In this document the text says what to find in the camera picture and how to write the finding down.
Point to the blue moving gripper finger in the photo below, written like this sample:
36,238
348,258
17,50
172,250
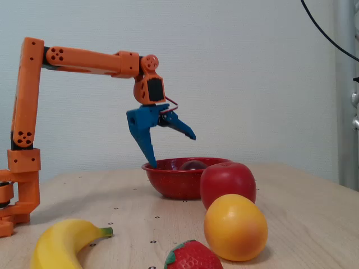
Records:
176,123

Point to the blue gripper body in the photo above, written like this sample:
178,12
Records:
143,119

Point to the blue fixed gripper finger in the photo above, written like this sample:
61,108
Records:
146,145

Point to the dark purple plum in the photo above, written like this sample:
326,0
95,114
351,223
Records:
193,165

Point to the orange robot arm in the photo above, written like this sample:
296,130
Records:
84,60

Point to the red speckled bowl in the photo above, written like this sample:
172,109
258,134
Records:
174,182

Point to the red apple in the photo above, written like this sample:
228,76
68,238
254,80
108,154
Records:
230,179

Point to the orange yellow round fruit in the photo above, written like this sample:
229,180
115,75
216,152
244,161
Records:
235,227

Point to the red strawberry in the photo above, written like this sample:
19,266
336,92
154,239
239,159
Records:
193,256

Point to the yellow banana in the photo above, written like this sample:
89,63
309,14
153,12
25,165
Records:
59,246

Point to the grey metal pole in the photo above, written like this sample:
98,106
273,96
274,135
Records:
346,42

